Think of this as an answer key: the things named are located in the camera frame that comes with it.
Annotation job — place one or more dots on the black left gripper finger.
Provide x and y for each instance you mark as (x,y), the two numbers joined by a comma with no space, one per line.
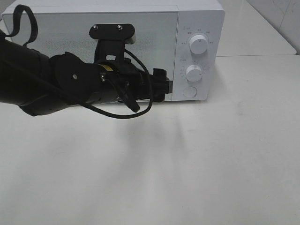
(160,82)
(157,96)

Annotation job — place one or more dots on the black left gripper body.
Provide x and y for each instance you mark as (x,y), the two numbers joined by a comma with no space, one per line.
(126,75)

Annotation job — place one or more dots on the round white door button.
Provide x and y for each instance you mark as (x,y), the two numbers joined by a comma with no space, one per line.
(190,92)

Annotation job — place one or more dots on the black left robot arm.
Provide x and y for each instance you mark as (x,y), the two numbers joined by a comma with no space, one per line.
(41,85)

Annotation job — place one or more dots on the white lower microwave knob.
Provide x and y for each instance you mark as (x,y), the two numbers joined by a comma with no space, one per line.
(194,73)

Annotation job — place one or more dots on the white microwave knob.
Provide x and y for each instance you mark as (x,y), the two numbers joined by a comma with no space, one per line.
(198,44)
(194,73)

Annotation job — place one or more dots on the white microwave oven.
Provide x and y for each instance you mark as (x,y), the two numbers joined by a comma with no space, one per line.
(179,36)

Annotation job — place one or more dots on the white upper microwave knob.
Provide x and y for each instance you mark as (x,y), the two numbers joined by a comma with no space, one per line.
(198,44)

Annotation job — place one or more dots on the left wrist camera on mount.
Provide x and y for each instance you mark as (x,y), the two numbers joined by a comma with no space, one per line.
(111,40)

